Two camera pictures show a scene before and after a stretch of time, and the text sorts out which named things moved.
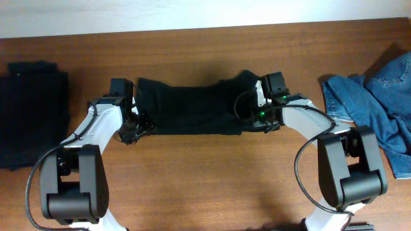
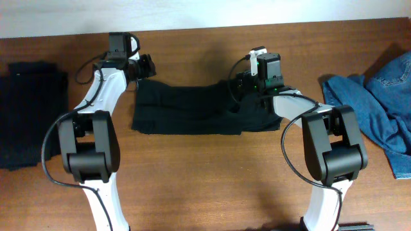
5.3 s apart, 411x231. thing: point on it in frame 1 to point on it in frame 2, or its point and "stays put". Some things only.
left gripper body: (141, 125) to (146, 66)
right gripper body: (263, 119) to (252, 83)
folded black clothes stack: (34, 115) stays put
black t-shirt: (229, 108) stays put
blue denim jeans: (382, 102) stays put
